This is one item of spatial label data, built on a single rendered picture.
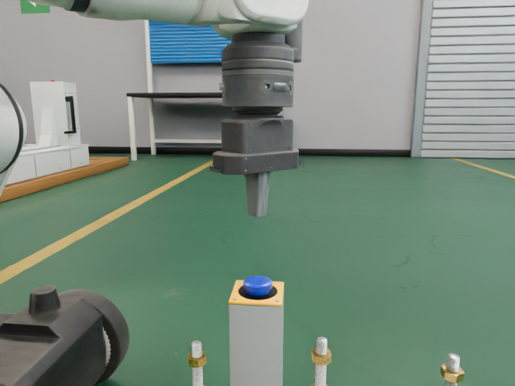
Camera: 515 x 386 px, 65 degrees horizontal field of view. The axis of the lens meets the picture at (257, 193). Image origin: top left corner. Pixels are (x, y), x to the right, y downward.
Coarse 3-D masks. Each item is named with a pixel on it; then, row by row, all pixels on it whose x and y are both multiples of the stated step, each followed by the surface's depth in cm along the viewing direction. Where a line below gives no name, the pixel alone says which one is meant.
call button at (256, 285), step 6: (252, 276) 56; (258, 276) 56; (264, 276) 56; (246, 282) 55; (252, 282) 54; (258, 282) 54; (264, 282) 54; (270, 282) 55; (246, 288) 54; (252, 288) 53; (258, 288) 53; (264, 288) 53; (270, 288) 54; (252, 294) 54; (258, 294) 54; (264, 294) 54
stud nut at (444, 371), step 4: (444, 364) 37; (444, 368) 37; (460, 368) 37; (440, 372) 37; (444, 372) 36; (448, 372) 36; (452, 372) 36; (456, 372) 36; (460, 372) 36; (444, 376) 36; (448, 376) 36; (452, 376) 36; (456, 376) 36; (460, 376) 36; (448, 380) 36; (452, 380) 36; (456, 380) 36; (460, 380) 36
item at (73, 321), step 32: (0, 320) 76; (32, 320) 68; (64, 320) 69; (96, 320) 75; (0, 352) 62; (32, 352) 62; (64, 352) 65; (96, 352) 75; (0, 384) 55; (32, 384) 57; (64, 384) 65
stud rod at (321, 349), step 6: (318, 342) 37; (324, 342) 37; (318, 348) 37; (324, 348) 37; (318, 354) 37; (324, 354) 37; (318, 366) 37; (324, 366) 37; (318, 372) 37; (324, 372) 38; (318, 378) 38; (324, 378) 38; (318, 384) 38; (324, 384) 38
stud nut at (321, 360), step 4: (316, 348) 38; (312, 352) 37; (316, 352) 37; (328, 352) 37; (312, 356) 37; (316, 356) 37; (320, 356) 37; (324, 356) 37; (328, 356) 37; (312, 360) 37; (316, 360) 37; (320, 360) 37; (324, 360) 37; (328, 360) 37; (320, 364) 37; (324, 364) 37
